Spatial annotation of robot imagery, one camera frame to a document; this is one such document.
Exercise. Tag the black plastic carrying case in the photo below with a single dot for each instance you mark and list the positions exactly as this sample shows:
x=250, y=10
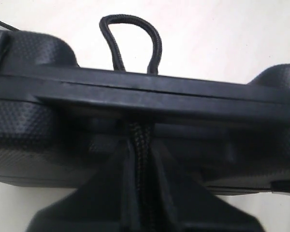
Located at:
x=59, y=123

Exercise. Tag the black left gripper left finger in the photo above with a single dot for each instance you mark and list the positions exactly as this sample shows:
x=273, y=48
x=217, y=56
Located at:
x=108, y=202

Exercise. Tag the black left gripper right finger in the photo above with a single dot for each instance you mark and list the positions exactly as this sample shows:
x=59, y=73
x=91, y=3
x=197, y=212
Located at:
x=187, y=206

